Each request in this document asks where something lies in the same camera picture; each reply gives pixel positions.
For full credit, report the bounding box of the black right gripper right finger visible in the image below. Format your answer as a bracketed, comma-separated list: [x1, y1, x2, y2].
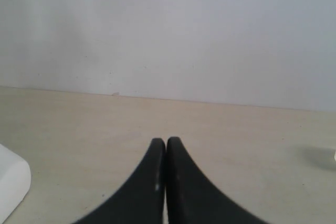
[166, 137, 265, 223]

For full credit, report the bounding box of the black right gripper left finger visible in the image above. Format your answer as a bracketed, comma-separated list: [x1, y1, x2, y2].
[76, 138, 166, 223]

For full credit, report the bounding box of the white mannequin head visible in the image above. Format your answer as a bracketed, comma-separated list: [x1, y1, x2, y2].
[1, 145, 31, 223]

